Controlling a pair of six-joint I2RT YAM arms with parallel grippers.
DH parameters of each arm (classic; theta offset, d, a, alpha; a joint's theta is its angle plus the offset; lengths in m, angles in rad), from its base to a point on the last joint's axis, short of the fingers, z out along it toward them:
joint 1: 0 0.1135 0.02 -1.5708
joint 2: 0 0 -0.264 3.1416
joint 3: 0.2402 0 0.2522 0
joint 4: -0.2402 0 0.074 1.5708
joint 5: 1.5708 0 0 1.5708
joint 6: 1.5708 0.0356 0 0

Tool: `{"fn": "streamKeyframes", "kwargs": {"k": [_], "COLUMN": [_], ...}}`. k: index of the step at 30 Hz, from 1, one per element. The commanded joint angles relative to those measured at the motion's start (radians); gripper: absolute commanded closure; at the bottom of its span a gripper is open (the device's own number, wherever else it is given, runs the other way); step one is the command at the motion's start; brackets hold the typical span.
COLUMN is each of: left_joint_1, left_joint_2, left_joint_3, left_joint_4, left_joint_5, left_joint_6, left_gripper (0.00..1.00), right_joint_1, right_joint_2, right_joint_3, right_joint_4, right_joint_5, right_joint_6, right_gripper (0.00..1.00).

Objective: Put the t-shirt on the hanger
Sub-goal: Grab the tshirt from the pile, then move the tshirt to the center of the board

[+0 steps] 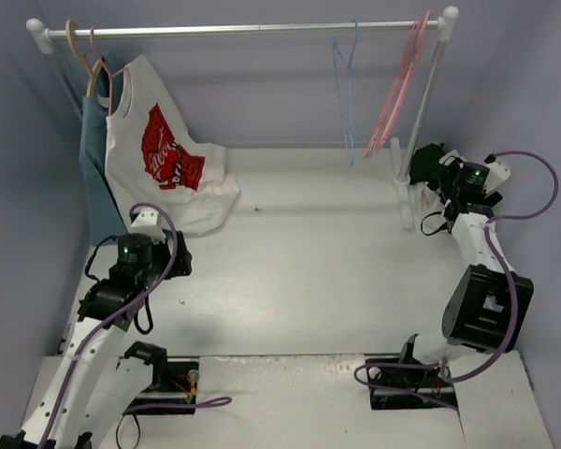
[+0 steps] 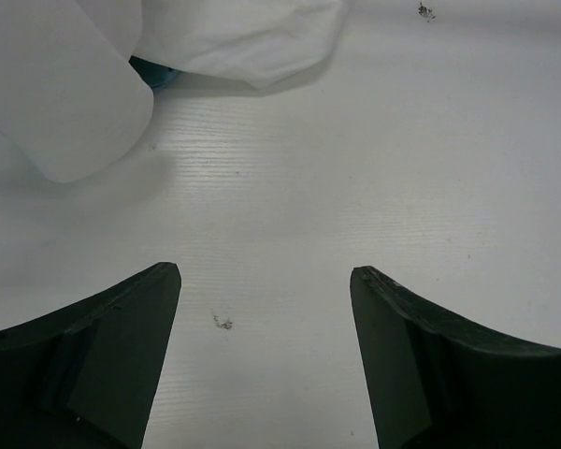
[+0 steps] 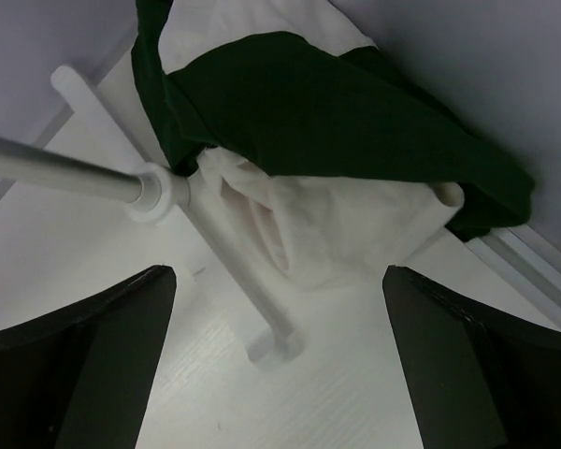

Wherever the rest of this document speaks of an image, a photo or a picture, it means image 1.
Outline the light blue wire hanger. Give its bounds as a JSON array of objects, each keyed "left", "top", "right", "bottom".
[{"left": 332, "top": 20, "right": 359, "bottom": 167}]

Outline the green and white raglan t-shirt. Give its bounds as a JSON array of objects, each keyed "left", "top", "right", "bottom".
[{"left": 409, "top": 143, "right": 461, "bottom": 213}]

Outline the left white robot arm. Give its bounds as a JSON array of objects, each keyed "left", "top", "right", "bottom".
[{"left": 0, "top": 231, "right": 192, "bottom": 448}]

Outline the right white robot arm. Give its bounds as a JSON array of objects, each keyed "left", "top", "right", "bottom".
[{"left": 395, "top": 151, "right": 534, "bottom": 385}]

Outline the white Coca-Cola t-shirt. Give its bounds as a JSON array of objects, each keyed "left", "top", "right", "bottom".
[{"left": 105, "top": 55, "right": 240, "bottom": 236}]

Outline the pink hanger on right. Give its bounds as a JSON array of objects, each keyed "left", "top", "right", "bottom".
[{"left": 364, "top": 9, "right": 432, "bottom": 159}]

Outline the wooden clothes hanger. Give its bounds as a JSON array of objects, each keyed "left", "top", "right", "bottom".
[{"left": 65, "top": 20, "right": 102, "bottom": 97}]

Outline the white metal clothes rack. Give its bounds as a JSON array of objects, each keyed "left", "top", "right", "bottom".
[{"left": 26, "top": 6, "right": 459, "bottom": 230}]

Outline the blue hanging garment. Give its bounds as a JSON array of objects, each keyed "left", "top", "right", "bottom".
[{"left": 79, "top": 70, "right": 126, "bottom": 246}]

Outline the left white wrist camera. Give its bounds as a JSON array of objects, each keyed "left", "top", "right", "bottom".
[{"left": 128, "top": 207, "right": 165, "bottom": 244}]

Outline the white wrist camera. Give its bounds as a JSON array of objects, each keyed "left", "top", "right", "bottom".
[
  {"left": 484, "top": 154, "right": 511, "bottom": 193},
  {"left": 128, "top": 207, "right": 165, "bottom": 244}
]

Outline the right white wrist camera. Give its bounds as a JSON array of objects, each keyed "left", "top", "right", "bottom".
[{"left": 484, "top": 154, "right": 511, "bottom": 193}]

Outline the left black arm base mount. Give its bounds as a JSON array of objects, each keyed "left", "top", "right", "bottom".
[{"left": 122, "top": 341, "right": 199, "bottom": 416}]

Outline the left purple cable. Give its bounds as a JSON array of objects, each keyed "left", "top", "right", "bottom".
[{"left": 36, "top": 202, "right": 233, "bottom": 449}]

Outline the black cable loop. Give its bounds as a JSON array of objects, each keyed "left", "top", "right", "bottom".
[{"left": 116, "top": 413, "right": 141, "bottom": 449}]

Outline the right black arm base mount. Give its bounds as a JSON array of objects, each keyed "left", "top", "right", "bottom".
[{"left": 364, "top": 334, "right": 458, "bottom": 411}]

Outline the pink wire hanger left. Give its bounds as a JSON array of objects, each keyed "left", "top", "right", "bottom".
[{"left": 89, "top": 26, "right": 127, "bottom": 116}]

